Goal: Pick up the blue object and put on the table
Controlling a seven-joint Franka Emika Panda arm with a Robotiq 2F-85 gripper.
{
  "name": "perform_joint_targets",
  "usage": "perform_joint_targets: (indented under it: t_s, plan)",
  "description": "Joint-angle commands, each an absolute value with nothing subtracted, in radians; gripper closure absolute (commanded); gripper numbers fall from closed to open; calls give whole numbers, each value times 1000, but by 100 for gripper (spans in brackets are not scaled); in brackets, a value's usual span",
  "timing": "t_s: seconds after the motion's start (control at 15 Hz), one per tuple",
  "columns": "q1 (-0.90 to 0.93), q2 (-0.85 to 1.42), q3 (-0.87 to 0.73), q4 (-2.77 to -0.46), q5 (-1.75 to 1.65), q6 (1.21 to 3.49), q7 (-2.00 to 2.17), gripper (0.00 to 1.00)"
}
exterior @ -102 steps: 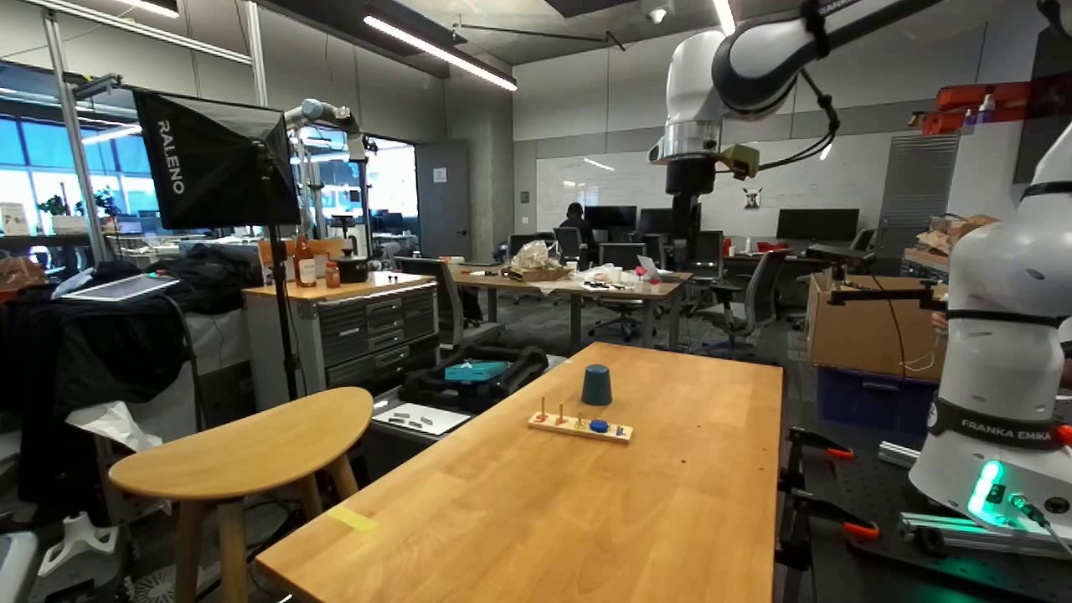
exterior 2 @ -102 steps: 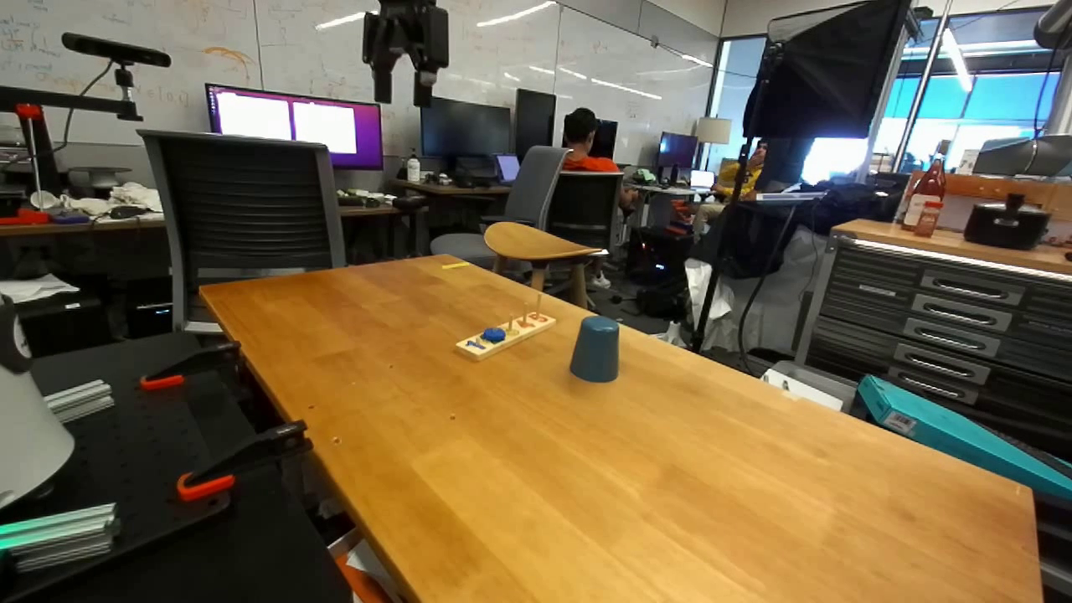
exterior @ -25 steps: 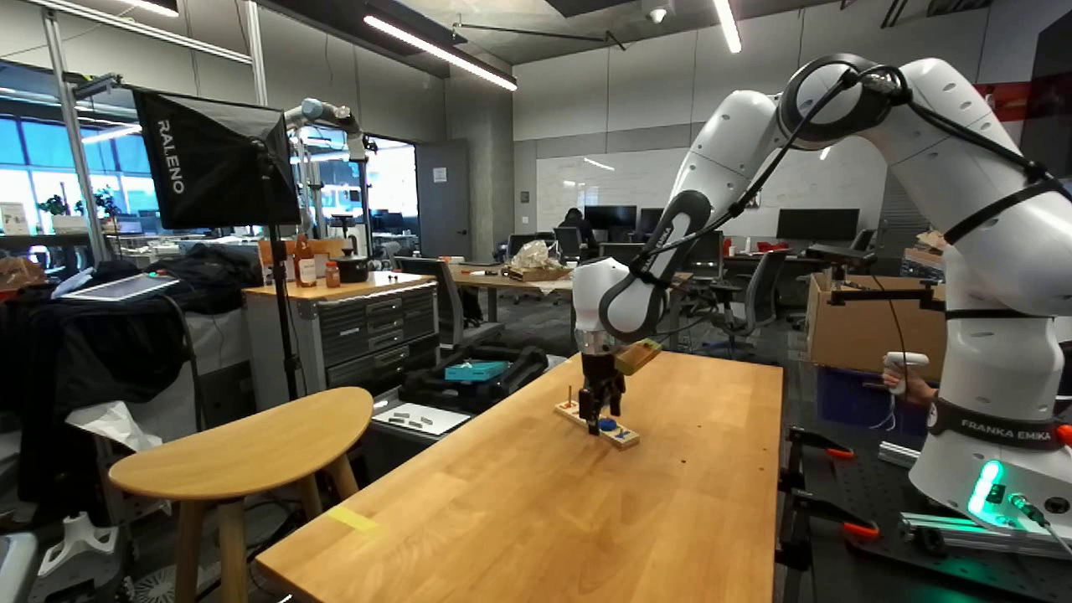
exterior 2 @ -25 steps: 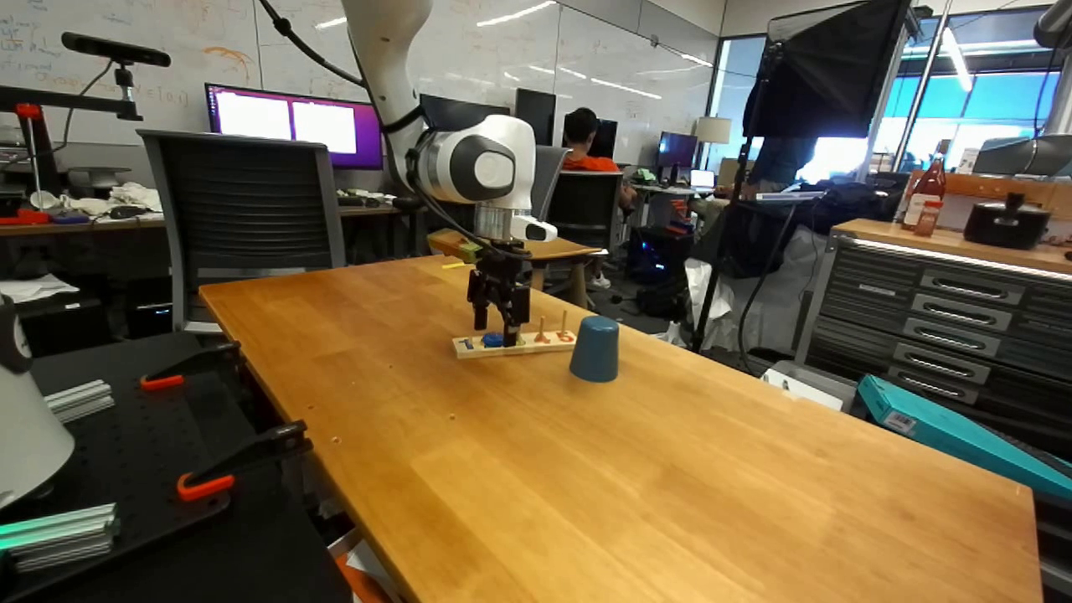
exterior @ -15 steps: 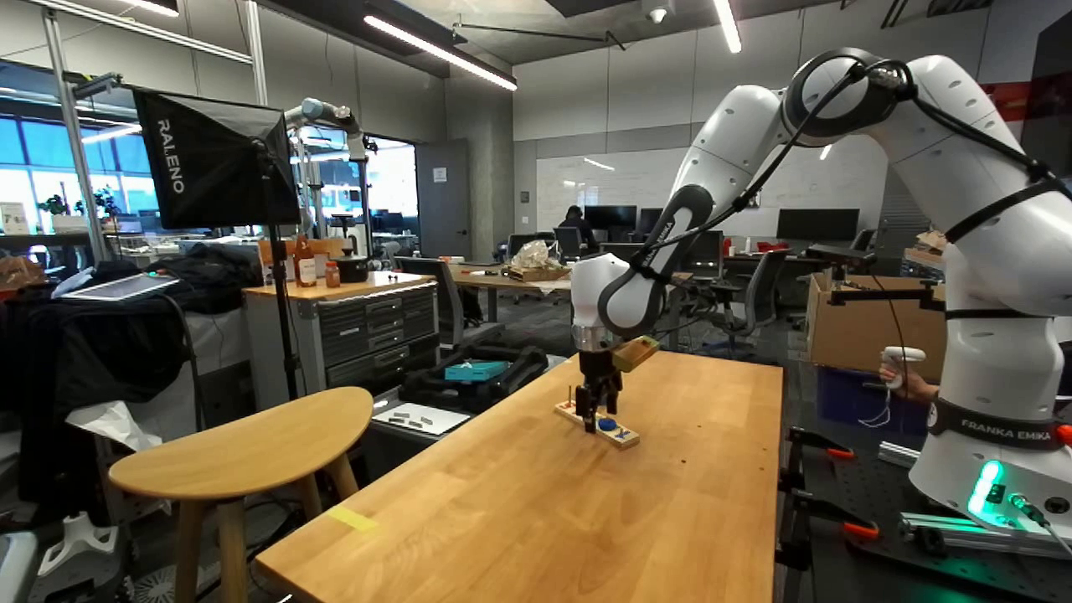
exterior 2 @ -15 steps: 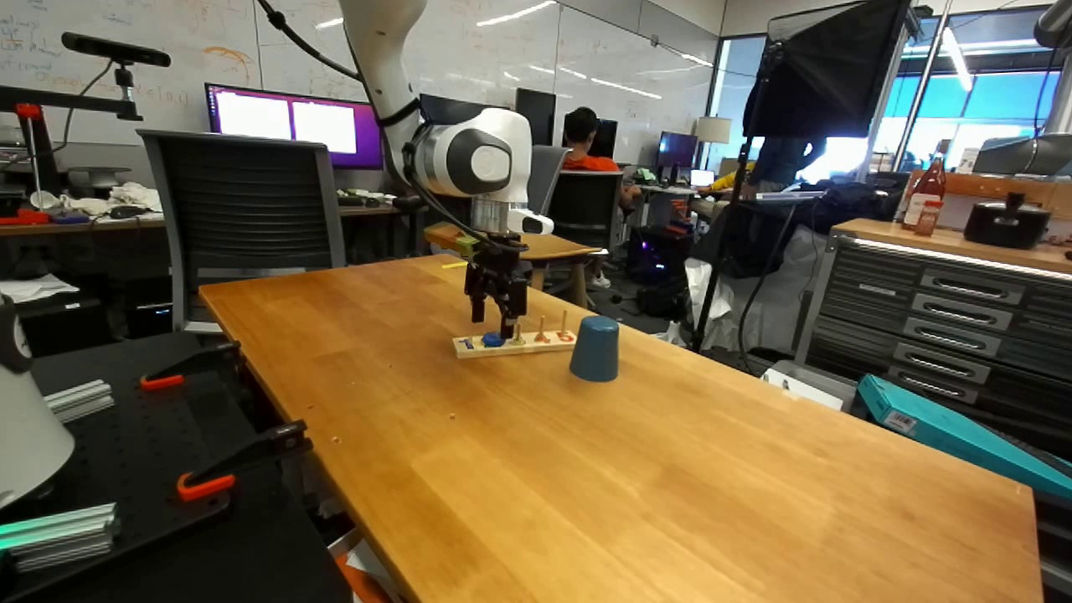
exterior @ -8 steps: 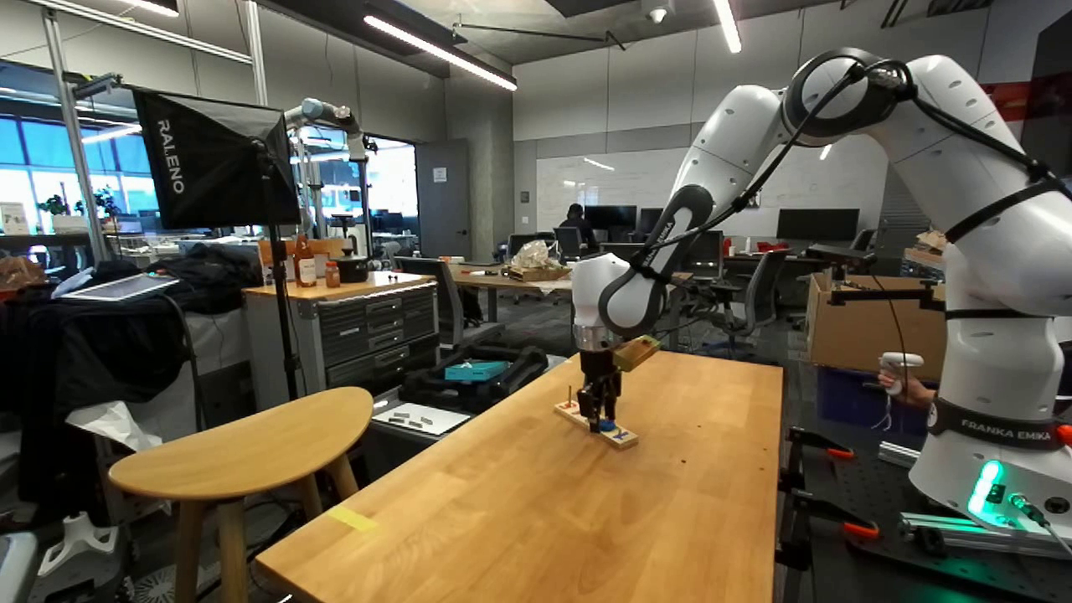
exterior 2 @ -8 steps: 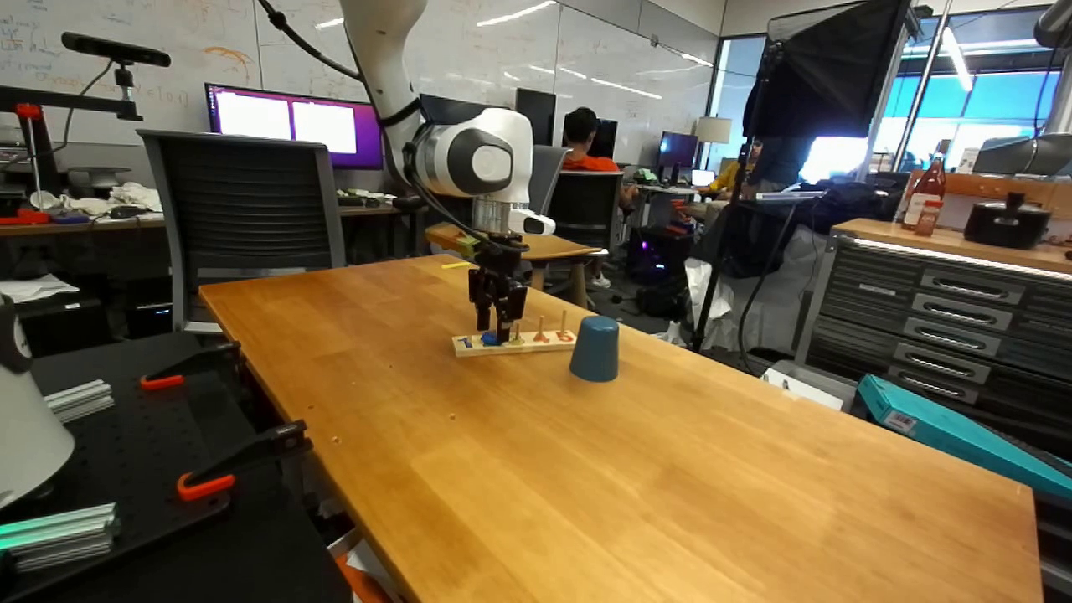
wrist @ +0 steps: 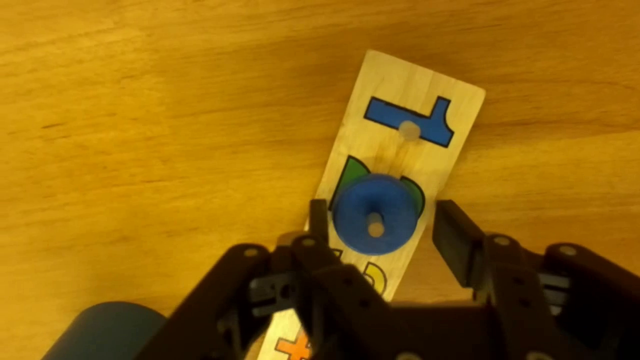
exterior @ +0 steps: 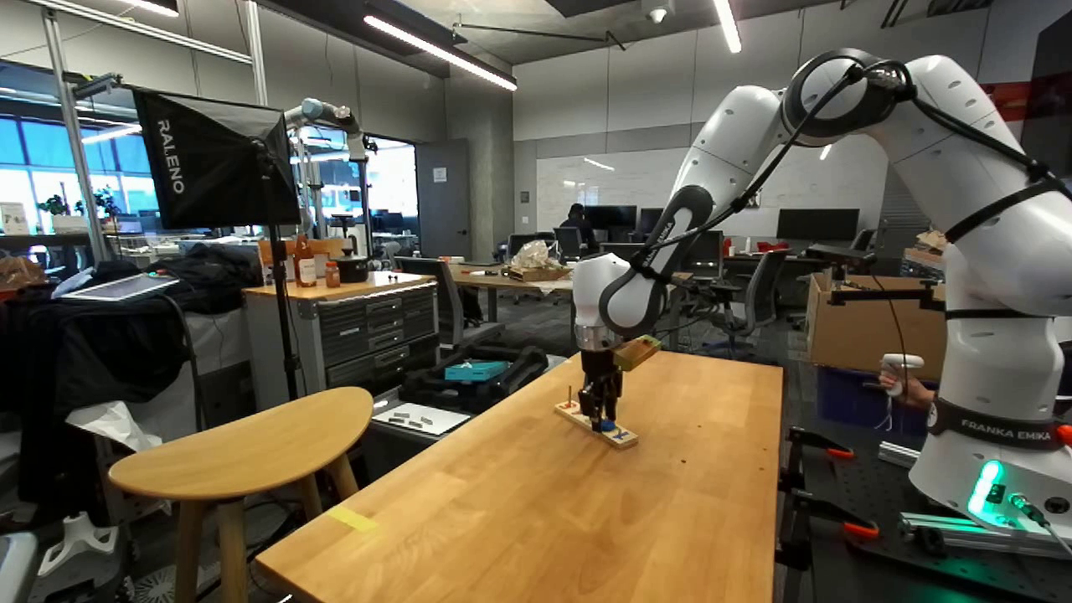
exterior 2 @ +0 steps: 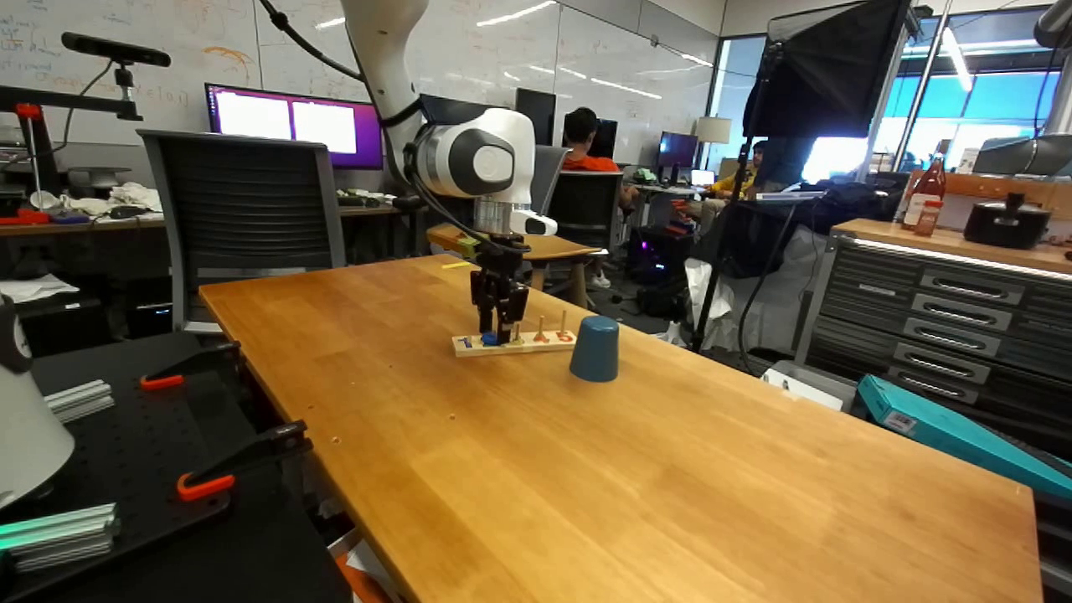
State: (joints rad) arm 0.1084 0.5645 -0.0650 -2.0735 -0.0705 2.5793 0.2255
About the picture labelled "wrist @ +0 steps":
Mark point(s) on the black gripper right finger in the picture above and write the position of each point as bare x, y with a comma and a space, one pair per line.
457, 242

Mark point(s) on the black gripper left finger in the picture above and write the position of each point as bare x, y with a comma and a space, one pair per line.
318, 223

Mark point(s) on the dark teal round object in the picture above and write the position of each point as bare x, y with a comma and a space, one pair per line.
107, 333

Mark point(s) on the wooden number puzzle board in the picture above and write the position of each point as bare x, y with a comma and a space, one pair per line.
400, 106

